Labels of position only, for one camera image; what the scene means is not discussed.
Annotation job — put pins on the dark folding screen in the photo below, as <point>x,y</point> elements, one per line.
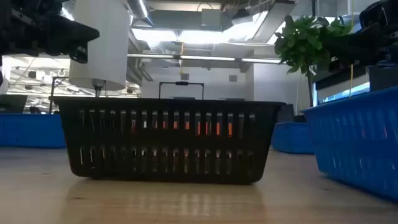
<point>287,113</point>

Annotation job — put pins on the green leafy plant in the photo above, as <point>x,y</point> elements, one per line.
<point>298,40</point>

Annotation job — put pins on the black tubular stand frame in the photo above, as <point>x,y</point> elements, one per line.
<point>53,85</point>

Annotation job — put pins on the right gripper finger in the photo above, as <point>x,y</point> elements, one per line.
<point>354,49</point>

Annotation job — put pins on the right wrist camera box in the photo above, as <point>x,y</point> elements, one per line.
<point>373,14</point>

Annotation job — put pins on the black metal gantry frame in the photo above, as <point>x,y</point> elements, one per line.
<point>182,83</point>

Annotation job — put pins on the black slotted plastic basket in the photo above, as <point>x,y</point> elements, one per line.
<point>168,141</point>

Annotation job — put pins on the long ceiling light bar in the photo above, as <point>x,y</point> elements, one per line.
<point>202,58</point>

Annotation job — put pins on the black monitor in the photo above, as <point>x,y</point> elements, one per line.
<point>12,104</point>

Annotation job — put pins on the grey square wall box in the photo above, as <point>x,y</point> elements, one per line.
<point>232,78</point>
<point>184,76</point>

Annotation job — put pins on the black plant pot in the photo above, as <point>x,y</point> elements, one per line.
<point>300,119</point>

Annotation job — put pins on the blue slotted plastic basket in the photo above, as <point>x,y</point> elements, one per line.
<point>357,149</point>
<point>292,138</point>
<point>31,130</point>

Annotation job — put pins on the metal cylinder support pole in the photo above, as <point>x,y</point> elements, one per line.
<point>98,87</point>

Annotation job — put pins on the large white cylinder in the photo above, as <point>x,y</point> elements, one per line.
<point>102,46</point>

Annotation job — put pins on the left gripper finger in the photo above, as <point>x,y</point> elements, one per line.
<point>71,34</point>

